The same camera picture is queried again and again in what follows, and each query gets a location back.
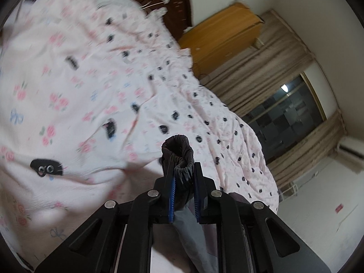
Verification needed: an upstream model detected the purple grey hooded jacket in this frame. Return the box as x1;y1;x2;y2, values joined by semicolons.
161;135;249;272

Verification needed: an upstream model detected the white shelf rack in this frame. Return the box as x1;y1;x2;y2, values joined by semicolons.
278;183;299;203

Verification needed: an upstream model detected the beige right curtain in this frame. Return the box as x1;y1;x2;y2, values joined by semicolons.
268;109;347;188

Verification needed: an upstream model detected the beige curtain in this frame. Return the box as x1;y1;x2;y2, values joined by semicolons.
268;109;347;188
200;9;315;117

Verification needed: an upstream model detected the dark window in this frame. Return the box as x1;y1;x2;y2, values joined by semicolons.
243;73;326;164

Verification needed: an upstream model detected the white air conditioner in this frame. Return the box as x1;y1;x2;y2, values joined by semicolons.
336;136;363;160

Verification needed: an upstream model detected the pink cat print duvet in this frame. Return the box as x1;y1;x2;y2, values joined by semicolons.
1;0;279;271

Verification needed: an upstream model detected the beige left curtain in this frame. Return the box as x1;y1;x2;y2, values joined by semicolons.
200;9;315;117

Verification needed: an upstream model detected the orange wooden wardrobe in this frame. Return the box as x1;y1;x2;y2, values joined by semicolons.
178;2;264;79

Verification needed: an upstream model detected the red wall sticker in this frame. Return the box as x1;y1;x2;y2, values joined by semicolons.
335;204;344;213

